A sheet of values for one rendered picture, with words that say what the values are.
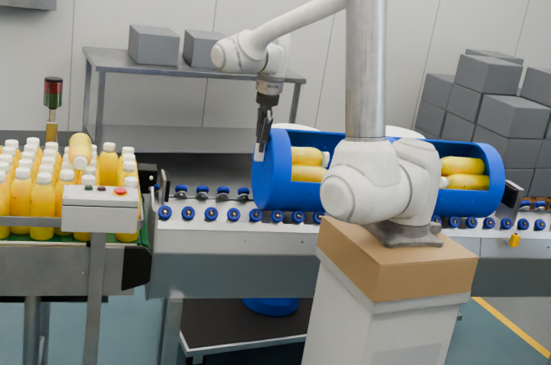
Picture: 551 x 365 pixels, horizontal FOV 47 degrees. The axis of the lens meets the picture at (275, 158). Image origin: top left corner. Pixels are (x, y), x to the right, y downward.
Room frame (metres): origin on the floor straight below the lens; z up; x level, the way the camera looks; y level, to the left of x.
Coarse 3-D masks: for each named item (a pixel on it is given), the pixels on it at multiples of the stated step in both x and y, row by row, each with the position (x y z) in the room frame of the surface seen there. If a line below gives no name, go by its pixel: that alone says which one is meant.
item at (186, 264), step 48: (192, 240) 1.85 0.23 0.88; (240, 240) 1.90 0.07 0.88; (288, 240) 1.95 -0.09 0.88; (480, 240) 2.17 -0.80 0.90; (528, 240) 2.24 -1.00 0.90; (192, 288) 1.90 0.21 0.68; (240, 288) 1.95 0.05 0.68; (288, 288) 2.00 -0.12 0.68; (480, 288) 2.23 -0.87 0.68; (528, 288) 2.30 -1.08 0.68
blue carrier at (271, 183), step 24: (288, 144) 1.98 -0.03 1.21; (312, 144) 2.22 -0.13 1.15; (336, 144) 2.24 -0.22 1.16; (456, 144) 2.34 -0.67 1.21; (480, 144) 2.28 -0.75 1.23; (264, 168) 2.00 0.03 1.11; (288, 168) 1.93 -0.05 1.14; (264, 192) 1.96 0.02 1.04; (288, 192) 1.93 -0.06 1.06; (312, 192) 1.95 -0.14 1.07; (456, 192) 2.10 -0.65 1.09; (480, 192) 2.13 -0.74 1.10; (456, 216) 2.17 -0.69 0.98; (480, 216) 2.19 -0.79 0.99
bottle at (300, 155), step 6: (294, 150) 2.04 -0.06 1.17; (300, 150) 2.05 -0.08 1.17; (306, 150) 2.06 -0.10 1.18; (312, 150) 2.06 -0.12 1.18; (318, 150) 2.08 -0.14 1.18; (294, 156) 2.03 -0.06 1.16; (300, 156) 2.04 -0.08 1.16; (306, 156) 2.04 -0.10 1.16; (312, 156) 2.05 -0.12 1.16; (318, 156) 2.06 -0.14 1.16; (324, 156) 2.08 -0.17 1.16; (294, 162) 2.03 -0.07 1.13; (300, 162) 2.04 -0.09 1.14; (306, 162) 2.04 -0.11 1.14; (312, 162) 2.05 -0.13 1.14; (318, 162) 2.06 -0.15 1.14
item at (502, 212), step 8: (512, 184) 2.34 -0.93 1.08; (504, 192) 2.34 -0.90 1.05; (512, 192) 2.29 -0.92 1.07; (520, 192) 2.29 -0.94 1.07; (504, 200) 2.33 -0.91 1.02; (512, 200) 2.29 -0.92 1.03; (520, 200) 2.29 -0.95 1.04; (504, 208) 2.34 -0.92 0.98; (512, 208) 2.29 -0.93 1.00; (496, 216) 2.37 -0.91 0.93; (504, 216) 2.33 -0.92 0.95; (512, 216) 2.29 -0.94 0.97; (512, 224) 2.29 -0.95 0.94
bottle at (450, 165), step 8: (440, 160) 2.22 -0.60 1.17; (448, 160) 2.22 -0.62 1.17; (456, 160) 2.22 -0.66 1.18; (464, 160) 2.24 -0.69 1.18; (472, 160) 2.25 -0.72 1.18; (480, 160) 2.26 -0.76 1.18; (448, 168) 2.21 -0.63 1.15; (456, 168) 2.21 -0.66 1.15; (464, 168) 2.22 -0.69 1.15; (472, 168) 2.23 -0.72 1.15; (480, 168) 2.24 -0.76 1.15
